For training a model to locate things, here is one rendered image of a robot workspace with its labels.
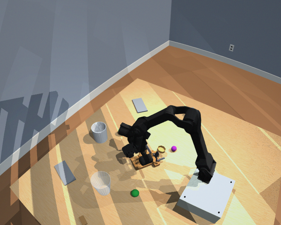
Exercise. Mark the clear plastic cup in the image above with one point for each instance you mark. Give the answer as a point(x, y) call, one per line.
point(101, 182)

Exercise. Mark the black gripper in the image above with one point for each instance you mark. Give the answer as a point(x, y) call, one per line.
point(145, 158)

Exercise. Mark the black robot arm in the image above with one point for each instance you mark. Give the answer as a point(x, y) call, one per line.
point(191, 123)

